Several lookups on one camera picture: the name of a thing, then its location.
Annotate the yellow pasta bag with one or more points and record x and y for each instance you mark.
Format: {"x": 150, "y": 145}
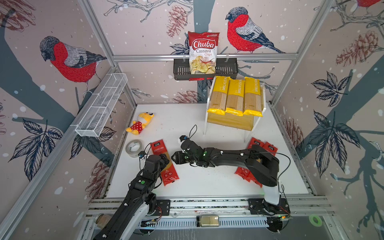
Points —
{"x": 218, "y": 99}
{"x": 253, "y": 98}
{"x": 235, "y": 98}

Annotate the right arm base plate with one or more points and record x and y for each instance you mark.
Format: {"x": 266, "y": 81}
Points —
{"x": 261, "y": 207}

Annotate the clear tape roll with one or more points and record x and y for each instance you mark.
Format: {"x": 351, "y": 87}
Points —
{"x": 133, "y": 148}

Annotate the Chuba cassava chips bag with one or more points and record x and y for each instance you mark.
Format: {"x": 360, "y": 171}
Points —
{"x": 203, "y": 52}

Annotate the metallic box on rail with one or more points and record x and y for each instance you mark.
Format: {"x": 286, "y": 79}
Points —
{"x": 208, "y": 221}

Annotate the glass jar brown contents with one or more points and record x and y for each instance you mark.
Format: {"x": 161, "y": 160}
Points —
{"x": 102, "y": 220}

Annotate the green tape roll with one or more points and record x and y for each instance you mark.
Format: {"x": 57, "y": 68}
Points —
{"x": 315, "y": 220}

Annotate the yellow plush toy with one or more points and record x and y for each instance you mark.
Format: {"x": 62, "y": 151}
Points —
{"x": 141, "y": 123}

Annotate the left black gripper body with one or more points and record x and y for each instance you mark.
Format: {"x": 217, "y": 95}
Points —
{"x": 161, "y": 165}

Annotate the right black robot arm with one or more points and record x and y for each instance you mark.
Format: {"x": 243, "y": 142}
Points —
{"x": 238, "y": 158}

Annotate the white wire mesh basket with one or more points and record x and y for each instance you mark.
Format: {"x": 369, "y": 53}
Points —
{"x": 98, "y": 113}

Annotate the red pasta bag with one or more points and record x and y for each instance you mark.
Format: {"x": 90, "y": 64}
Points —
{"x": 270, "y": 148}
{"x": 169, "y": 173}
{"x": 246, "y": 174}

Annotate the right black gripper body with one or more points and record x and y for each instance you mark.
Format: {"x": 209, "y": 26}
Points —
{"x": 192, "y": 160}

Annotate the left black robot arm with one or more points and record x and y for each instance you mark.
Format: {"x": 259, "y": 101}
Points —
{"x": 137, "y": 203}

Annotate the wooden two-tier shelf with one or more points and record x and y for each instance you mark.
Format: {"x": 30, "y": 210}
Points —
{"x": 246, "y": 123}

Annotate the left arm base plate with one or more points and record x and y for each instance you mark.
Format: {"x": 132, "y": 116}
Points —
{"x": 159, "y": 208}

